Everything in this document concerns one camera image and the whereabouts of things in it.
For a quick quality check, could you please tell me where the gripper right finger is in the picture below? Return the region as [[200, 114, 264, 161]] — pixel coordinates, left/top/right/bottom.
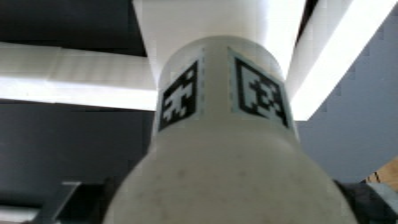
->
[[335, 182, 398, 224]]

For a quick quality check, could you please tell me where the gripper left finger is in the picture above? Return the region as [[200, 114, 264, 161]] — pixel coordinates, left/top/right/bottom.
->
[[0, 178, 115, 224]]

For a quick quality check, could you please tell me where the white lamp bulb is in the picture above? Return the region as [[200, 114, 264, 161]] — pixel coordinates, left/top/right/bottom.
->
[[102, 36, 356, 224]]

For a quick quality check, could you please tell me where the white lamp base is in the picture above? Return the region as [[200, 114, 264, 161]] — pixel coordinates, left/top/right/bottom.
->
[[133, 0, 266, 86]]

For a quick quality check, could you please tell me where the white U-shaped fence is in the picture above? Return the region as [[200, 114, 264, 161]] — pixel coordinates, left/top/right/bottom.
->
[[0, 0, 398, 121]]

